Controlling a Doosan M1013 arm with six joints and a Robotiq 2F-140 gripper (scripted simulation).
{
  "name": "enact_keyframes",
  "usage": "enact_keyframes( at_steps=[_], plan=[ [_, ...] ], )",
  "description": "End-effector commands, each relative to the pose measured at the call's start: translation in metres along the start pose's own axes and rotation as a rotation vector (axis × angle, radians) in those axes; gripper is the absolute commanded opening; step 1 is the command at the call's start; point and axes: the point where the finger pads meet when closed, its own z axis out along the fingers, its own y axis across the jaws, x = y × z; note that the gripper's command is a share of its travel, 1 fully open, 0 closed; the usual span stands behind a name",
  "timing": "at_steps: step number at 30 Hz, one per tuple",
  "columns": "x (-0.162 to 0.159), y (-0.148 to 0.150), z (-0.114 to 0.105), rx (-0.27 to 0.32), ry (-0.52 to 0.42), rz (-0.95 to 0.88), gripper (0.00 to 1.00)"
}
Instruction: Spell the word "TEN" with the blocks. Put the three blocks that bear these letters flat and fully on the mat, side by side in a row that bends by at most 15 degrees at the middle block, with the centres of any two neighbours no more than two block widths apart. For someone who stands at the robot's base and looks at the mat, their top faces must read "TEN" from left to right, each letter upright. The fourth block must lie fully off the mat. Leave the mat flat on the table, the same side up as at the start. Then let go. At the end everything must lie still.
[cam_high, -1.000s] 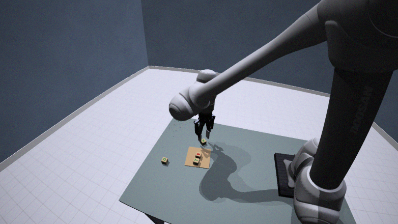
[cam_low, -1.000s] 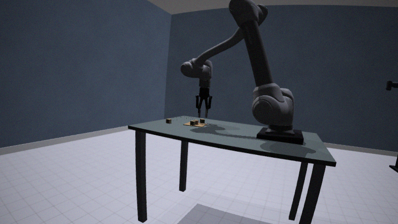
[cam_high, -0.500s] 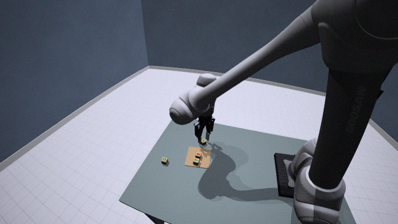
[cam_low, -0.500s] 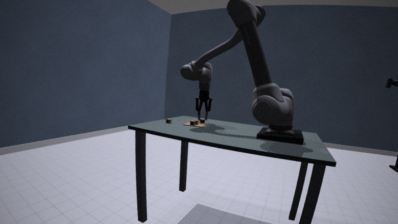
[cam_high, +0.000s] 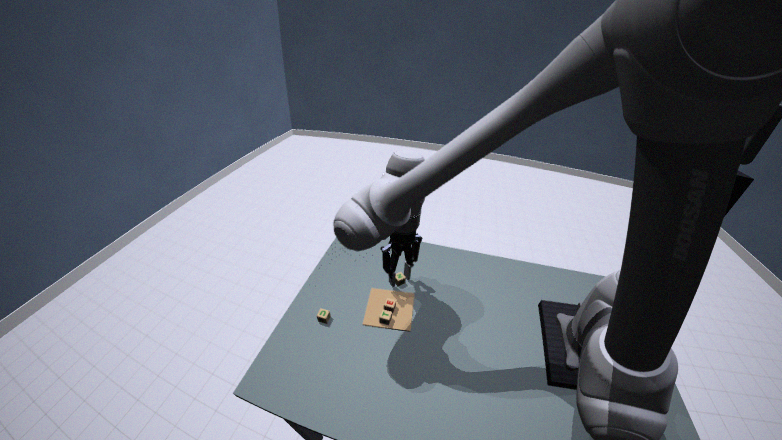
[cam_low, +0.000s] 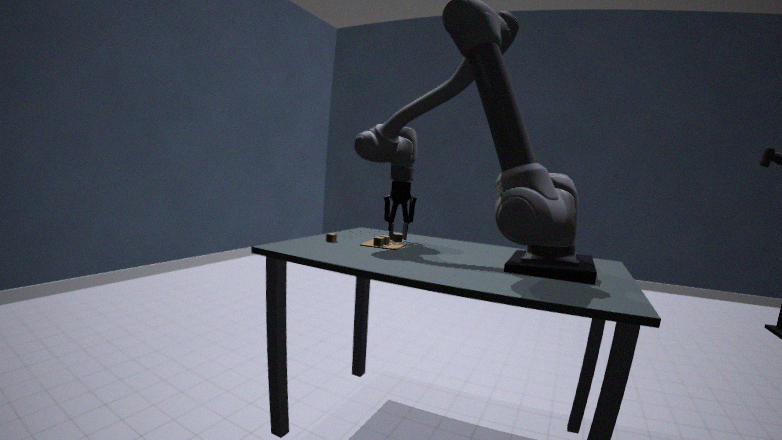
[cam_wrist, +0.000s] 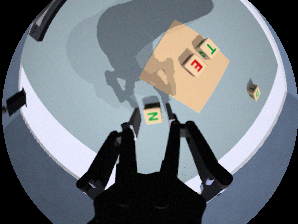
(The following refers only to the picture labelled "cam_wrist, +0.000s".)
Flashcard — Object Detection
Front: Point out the cream letter block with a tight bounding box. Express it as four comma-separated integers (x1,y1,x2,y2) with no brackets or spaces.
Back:
181,54,207,78
247,83,260,101
195,38,220,60
143,102,163,124

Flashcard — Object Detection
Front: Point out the tan flat mat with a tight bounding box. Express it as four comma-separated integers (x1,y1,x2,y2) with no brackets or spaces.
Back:
139,20,229,113

